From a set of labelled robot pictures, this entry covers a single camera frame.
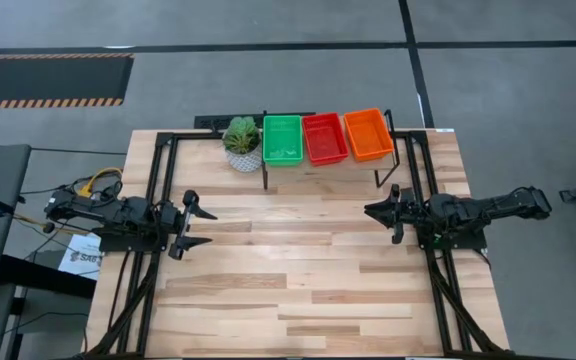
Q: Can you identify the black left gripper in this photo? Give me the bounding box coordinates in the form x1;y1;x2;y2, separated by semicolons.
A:
160;189;218;261

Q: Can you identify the orange plastic basket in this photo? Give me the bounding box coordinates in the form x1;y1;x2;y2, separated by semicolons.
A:
342;107;395;163

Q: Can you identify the black striped-edge floor mat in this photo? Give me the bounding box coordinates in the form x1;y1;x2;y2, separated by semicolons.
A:
0;52;135;110

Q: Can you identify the wooden shelf black metal frame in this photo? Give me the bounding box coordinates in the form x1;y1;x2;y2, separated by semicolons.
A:
260;108;402;192

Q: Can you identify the red plastic basket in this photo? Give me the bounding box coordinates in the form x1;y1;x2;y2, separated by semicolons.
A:
301;112;350;167

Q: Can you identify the white printed paper sheet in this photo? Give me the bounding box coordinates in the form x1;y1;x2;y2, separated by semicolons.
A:
57;233;104;281

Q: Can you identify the black steel beam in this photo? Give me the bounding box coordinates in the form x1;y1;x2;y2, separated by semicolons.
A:
0;253;98;300

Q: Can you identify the black aluminium rig frame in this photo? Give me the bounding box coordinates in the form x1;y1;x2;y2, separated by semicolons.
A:
83;129;514;360

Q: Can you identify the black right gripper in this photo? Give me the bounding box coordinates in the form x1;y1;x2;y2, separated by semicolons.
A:
364;183;432;245

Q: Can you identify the thin black floor cable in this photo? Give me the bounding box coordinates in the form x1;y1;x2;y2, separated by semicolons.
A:
30;145;128;157

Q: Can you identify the succulent in patterned pot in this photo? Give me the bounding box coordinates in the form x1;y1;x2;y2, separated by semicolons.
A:
221;115;264;174

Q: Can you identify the yellow cable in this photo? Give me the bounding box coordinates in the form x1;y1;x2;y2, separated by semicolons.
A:
76;167;124;197

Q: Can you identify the green plastic basket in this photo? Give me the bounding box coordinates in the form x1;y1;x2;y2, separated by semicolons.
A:
262;114;305;167

